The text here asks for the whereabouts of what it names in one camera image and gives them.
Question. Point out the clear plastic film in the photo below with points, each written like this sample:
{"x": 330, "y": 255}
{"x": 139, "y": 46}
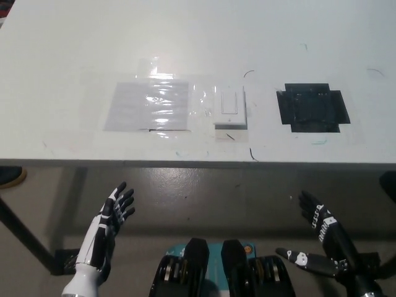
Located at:
{"x": 202, "y": 102}

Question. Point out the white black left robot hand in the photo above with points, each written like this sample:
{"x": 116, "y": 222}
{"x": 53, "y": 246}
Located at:
{"x": 99, "y": 235}

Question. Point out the red black background object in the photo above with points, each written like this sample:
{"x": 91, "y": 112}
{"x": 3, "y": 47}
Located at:
{"x": 6, "y": 7}

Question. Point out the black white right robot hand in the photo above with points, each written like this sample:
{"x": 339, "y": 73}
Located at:
{"x": 337, "y": 238}

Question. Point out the grey taped paper sheet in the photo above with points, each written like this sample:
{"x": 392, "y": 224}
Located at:
{"x": 133, "y": 108}

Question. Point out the black tape patch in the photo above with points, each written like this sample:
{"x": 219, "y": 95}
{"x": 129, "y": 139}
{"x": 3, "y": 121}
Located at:
{"x": 312, "y": 106}

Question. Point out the dark shoe with tan sole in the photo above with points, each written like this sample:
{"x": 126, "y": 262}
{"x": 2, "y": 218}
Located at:
{"x": 12, "y": 178}

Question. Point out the white rocker light switch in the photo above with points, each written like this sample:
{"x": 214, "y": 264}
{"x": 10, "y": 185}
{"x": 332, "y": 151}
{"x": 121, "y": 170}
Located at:
{"x": 230, "y": 106}

